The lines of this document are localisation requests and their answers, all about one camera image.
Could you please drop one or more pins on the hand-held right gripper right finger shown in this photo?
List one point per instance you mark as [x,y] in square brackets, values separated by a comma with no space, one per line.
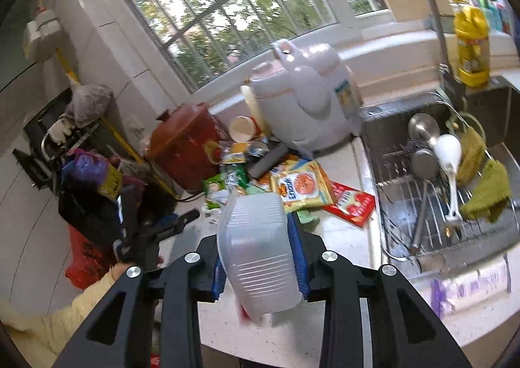
[295,248]

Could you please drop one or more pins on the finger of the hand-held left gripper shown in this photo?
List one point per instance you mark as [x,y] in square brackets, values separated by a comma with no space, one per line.
[178,221]

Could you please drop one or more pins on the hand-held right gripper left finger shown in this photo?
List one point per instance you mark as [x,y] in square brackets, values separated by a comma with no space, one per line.
[218,278]

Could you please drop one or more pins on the clear plastic food container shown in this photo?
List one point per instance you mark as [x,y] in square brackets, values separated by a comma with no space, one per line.
[256,254]

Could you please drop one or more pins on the person's left forearm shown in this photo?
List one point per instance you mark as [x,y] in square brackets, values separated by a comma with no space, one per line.
[48,327]

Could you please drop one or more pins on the green snack packet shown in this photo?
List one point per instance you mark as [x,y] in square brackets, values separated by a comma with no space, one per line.
[213,189]
[235,177]

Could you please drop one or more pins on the red plastic bag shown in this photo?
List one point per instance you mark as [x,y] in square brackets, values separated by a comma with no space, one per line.
[87,258]

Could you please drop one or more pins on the black plastic bag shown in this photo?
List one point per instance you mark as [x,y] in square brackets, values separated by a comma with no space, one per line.
[87,209]

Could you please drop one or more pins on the yellow snack packet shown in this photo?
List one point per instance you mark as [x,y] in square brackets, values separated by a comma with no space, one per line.
[302,185]

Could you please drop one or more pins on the yellow plastic bag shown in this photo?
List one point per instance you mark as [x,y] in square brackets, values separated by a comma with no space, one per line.
[110,181]

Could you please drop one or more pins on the red snack packet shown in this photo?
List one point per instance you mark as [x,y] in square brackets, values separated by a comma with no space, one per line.
[351,203]

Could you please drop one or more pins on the red clay pot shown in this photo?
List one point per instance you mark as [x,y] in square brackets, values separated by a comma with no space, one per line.
[183,148]

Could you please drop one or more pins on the small yellow packet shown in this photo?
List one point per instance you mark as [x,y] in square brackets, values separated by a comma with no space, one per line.
[227,150]

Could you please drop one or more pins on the dark grey tube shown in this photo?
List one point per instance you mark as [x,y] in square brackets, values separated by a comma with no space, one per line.
[268,160]

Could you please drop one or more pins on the steel kitchen sink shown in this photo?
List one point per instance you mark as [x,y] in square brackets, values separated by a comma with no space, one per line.
[406,254]

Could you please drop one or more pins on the beige paper cup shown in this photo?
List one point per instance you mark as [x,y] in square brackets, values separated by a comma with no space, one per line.
[243,129]

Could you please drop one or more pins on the white glove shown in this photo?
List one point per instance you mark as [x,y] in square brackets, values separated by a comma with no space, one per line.
[61,130]

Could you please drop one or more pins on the steel ladle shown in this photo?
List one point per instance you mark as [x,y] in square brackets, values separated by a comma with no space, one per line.
[422,128]
[422,189]

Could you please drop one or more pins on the cream bottle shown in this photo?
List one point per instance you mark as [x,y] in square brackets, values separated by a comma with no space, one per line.
[252,102]

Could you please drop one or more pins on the grey plastic bag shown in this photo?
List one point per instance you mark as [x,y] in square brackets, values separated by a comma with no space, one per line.
[89,102]

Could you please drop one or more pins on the pale pink rice cooker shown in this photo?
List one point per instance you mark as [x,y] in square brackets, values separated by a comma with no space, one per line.
[308,99]

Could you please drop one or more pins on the purple white plastic bag roll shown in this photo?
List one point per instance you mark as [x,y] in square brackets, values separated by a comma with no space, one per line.
[467,288]

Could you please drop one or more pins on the white rice paddle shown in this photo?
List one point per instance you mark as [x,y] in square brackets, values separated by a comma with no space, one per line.
[449,160]

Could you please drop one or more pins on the yellow green scrub cloth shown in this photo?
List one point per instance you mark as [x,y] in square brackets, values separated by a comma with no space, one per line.
[471,152]

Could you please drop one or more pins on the olive green cloth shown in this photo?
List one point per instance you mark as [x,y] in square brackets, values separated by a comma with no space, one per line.
[489,189]

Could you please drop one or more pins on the white barred window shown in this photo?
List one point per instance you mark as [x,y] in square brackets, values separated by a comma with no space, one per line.
[227,6]

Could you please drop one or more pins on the yellow detergent bottle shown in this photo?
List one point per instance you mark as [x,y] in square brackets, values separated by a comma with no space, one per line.
[471,51]

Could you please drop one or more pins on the steel kitchen faucet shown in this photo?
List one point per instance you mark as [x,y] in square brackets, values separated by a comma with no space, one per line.
[436,10]

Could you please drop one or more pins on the blue bottle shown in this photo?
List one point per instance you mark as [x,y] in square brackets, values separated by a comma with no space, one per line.
[493,12]

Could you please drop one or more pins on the white wall holder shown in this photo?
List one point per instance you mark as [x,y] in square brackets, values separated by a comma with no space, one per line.
[40,30]

